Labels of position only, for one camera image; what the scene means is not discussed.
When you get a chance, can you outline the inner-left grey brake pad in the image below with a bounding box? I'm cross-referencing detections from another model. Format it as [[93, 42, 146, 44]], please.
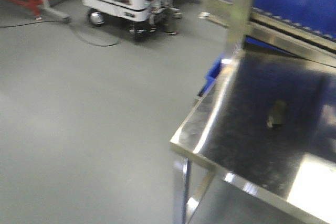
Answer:
[[267, 99, 287, 130]]

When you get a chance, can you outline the black floor cable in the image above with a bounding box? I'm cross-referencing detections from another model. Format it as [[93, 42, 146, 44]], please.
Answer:
[[0, 19, 122, 47]]

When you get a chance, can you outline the stainless steel roller rack frame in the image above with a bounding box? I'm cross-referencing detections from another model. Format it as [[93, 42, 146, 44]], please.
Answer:
[[202, 0, 336, 67]]

